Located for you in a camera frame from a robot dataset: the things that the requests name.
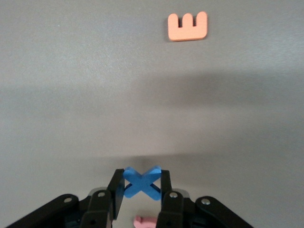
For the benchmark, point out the orange foam letter E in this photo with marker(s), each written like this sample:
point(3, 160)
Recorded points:
point(187, 29)

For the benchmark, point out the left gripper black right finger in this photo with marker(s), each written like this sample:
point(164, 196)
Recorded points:
point(171, 209)

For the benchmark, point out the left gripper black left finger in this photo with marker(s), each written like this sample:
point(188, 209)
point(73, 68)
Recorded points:
point(99, 209)

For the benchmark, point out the blue foam letter X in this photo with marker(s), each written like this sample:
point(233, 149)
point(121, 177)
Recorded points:
point(141, 184)

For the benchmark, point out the red foam letter Q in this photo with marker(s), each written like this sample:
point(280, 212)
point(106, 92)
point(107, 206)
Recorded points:
point(145, 222)

